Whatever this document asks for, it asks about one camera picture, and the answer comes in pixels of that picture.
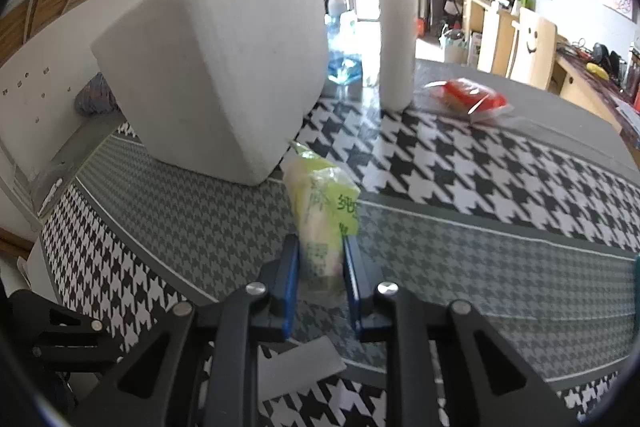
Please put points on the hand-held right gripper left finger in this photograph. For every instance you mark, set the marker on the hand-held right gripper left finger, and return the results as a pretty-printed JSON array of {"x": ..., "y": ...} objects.
[{"x": 289, "y": 287}]

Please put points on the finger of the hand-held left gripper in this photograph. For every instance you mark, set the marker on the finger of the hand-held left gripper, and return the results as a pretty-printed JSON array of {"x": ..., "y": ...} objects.
[{"x": 30, "y": 317}]

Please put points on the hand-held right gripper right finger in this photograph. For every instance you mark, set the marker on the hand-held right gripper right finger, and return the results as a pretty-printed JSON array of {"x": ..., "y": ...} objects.
[{"x": 352, "y": 287}]

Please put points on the green tissue packet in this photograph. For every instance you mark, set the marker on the green tissue packet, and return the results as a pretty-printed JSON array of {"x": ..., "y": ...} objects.
[{"x": 320, "y": 197}]

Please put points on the white foam box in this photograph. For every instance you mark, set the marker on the white foam box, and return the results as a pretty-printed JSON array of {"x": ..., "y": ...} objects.
[{"x": 215, "y": 72}]

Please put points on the grey paper sheet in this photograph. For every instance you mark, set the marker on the grey paper sheet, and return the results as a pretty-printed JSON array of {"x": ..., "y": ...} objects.
[{"x": 300, "y": 367}]

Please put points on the houndstooth tablecloth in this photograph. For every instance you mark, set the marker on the houndstooth tablecloth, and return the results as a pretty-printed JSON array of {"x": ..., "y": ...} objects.
[{"x": 475, "y": 232}]

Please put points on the red packet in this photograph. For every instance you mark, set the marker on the red packet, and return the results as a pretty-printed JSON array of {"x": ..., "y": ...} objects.
[{"x": 470, "y": 99}]

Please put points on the clear blue water jug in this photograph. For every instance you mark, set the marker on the clear blue water jug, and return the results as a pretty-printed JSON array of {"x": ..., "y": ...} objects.
[{"x": 345, "y": 57}]

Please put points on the grey cloth bundle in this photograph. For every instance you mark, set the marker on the grey cloth bundle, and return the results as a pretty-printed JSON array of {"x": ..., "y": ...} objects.
[{"x": 95, "y": 94}]

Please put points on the white spray bottle pink cap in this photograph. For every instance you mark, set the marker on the white spray bottle pink cap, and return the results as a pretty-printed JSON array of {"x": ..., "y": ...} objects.
[{"x": 397, "y": 32}]

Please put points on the white bucket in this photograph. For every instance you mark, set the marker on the white bucket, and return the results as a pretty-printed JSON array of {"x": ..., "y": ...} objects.
[{"x": 452, "y": 47}]

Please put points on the orange bag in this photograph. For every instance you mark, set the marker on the orange bag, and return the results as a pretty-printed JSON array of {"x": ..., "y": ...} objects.
[{"x": 421, "y": 27}]

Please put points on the wooden chair with smiley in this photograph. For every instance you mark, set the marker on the wooden chair with smiley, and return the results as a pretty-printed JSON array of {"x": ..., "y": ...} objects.
[{"x": 532, "y": 47}]

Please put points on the cluttered wooden desk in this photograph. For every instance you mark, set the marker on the cluttered wooden desk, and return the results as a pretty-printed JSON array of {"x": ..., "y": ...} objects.
[{"x": 595, "y": 92}]

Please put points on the black bag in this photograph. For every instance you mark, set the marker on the black bag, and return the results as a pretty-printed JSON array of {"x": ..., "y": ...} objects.
[{"x": 605, "y": 54}]

